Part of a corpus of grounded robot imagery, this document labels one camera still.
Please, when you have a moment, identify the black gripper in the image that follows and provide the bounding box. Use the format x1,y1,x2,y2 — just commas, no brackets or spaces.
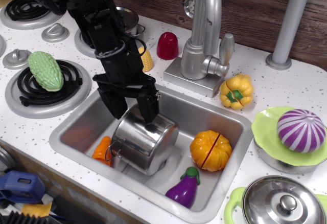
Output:
93,42,159,124

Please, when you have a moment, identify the stainless steel pot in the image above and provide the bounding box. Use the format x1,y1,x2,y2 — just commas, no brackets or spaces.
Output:
105,105,179,176

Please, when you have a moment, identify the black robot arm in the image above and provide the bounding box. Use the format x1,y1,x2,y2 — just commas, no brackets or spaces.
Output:
36,0,159,123

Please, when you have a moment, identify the stainless steel sink basin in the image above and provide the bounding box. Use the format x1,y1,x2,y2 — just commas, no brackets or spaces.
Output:
50,87,253,223

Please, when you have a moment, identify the light green toy pot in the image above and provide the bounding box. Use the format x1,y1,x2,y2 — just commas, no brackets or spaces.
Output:
223,187,326,224

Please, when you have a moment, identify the steel pot lid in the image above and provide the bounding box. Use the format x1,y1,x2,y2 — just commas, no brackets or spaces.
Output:
241,175,326,224

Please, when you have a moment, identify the yellow toy corn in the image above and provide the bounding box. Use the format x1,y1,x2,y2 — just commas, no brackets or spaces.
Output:
138,47,154,72

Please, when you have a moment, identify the orange toy carrot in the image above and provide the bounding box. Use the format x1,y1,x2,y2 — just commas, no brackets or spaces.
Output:
92,136,111,167

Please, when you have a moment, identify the red toy pepper half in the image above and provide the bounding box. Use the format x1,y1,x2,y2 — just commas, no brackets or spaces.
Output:
156,32,179,60

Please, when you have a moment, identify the small lidded steel pan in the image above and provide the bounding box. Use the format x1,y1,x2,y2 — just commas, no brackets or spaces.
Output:
116,7,146,37

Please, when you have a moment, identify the silver toy faucet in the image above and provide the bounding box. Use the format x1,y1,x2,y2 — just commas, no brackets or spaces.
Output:
163,0,235,98

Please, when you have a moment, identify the orange toy pumpkin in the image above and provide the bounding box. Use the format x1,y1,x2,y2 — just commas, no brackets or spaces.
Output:
190,130,232,172

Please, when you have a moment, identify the green toy bitter melon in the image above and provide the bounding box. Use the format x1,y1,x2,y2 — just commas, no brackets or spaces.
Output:
28,51,64,92

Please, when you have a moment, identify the purple toy eggplant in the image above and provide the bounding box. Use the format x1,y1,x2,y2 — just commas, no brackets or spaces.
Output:
165,167,201,209

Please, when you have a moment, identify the silver stove knob middle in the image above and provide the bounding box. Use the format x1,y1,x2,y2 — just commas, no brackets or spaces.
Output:
41,23,69,42

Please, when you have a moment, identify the silver stove knob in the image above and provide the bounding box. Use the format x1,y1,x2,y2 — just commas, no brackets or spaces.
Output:
41,23,69,42
3,49,31,70

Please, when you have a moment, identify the yellow toy bell pepper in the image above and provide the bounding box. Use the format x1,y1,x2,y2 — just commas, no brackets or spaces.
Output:
219,73,253,110

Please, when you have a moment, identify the front black coil burner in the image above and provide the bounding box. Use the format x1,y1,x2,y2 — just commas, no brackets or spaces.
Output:
4,59,92,119

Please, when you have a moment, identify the silver stove knob front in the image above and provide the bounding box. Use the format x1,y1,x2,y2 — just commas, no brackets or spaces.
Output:
3,49,31,70

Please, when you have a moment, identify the light green toy plate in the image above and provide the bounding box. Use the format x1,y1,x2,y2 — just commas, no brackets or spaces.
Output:
251,106,326,166

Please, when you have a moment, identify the yellow sponge piece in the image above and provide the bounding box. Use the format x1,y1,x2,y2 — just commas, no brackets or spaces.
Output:
21,203,52,217

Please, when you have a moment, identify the blue clamp tool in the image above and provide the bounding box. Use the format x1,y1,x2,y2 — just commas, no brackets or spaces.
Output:
1,170,45,204

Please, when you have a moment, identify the purple striped toy onion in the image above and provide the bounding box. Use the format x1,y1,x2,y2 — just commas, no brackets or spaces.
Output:
276,109,326,153

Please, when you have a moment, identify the steel bowl under plate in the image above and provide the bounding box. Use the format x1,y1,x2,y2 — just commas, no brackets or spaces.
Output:
253,139,326,174

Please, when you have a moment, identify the grey vertical pole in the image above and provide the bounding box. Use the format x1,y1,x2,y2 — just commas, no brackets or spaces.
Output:
266,0,308,71

